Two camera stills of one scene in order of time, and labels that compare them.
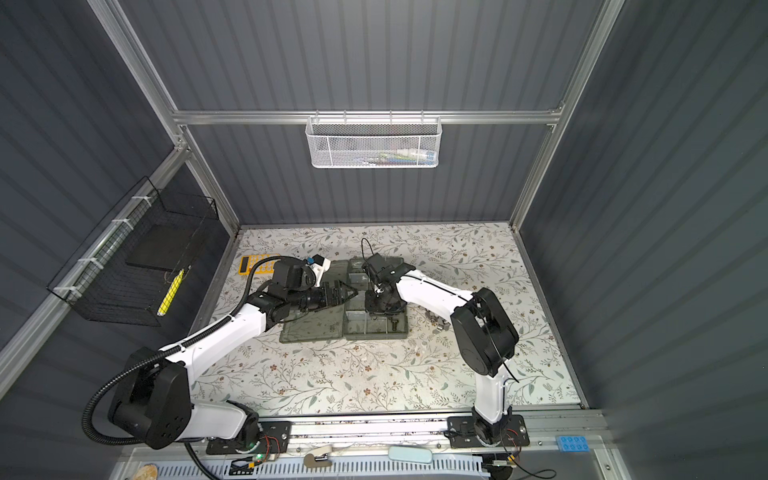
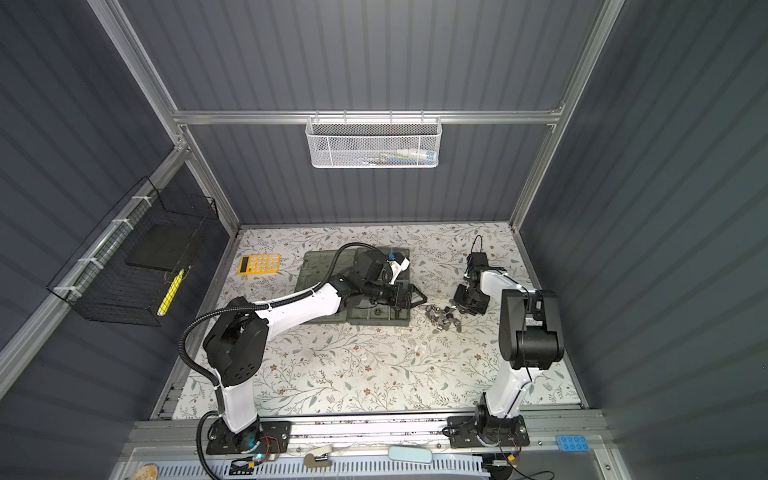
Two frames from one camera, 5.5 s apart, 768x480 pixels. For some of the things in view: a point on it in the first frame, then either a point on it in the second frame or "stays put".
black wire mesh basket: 131,267 stays put
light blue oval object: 411,454 stays put
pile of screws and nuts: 437,321 stays put
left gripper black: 335,300 -> 407,303
